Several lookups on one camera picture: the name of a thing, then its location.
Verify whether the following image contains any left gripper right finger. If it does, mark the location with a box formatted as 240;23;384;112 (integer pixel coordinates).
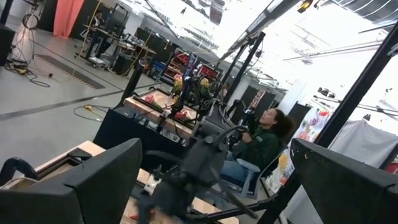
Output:
289;138;398;224

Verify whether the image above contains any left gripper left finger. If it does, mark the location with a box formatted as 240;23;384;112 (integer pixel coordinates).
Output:
0;138;144;224

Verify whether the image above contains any grey cloth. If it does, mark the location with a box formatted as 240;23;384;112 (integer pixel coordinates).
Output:
328;119;398;170

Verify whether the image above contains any black table edge clamp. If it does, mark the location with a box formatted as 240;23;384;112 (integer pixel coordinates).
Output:
0;157;39;187

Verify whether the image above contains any neighbouring black draped table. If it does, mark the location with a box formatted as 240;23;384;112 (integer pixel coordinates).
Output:
93;86;224;169

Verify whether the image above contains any flower print cloth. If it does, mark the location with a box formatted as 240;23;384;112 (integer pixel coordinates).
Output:
264;107;332;194

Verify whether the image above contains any person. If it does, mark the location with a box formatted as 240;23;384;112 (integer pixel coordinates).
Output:
220;107;295;187
88;11;108;60

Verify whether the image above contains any grey blue chair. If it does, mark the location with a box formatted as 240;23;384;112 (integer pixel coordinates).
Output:
217;149;287;200

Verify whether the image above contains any distant workbench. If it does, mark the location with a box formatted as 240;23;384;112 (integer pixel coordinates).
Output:
74;24;156;75

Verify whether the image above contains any black box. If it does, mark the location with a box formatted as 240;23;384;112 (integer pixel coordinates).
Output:
0;24;16;67

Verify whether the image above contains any red storage shelf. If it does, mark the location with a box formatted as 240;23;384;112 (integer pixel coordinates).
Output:
164;48;221;85

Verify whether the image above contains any salmon curtain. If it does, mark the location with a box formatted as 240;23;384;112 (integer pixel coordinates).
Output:
52;0;85;39

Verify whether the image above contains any yellow floor cable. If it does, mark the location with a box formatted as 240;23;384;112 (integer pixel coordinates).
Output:
73;104;109;123

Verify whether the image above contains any grey floor cable ramp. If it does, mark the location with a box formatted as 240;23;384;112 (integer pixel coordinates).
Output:
35;54;106;90

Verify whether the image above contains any black stand post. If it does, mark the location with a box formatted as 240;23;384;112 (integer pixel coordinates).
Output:
116;58;147;110

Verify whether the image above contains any floor cable bundle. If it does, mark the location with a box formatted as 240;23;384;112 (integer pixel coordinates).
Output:
4;58;52;88

